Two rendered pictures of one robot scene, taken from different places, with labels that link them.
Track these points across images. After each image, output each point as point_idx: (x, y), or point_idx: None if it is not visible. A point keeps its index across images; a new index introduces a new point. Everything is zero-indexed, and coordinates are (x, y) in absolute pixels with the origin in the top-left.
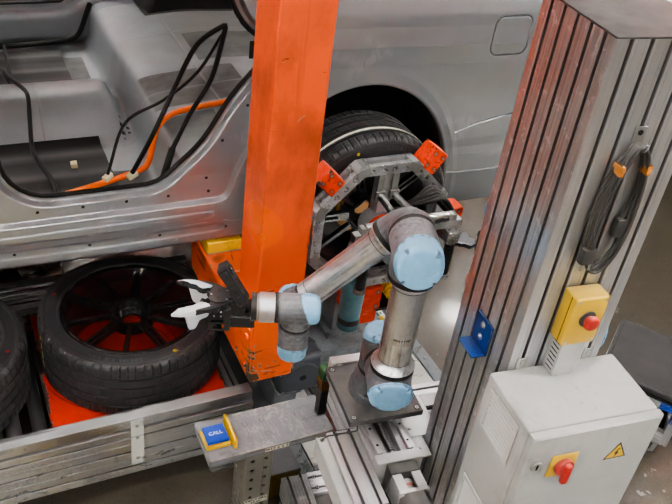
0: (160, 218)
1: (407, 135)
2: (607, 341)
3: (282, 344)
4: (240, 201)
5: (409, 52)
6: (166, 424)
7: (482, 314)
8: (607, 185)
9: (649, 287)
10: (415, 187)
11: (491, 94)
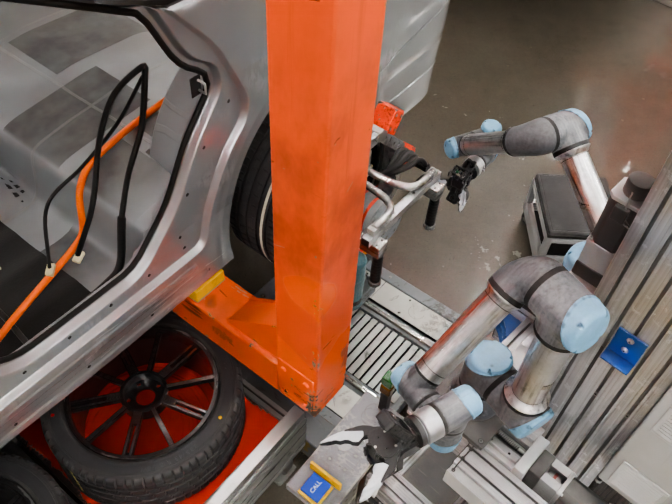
0: (150, 301)
1: None
2: (508, 186)
3: (443, 444)
4: (217, 240)
5: None
6: (244, 487)
7: (627, 332)
8: None
9: (509, 118)
10: None
11: (405, 21)
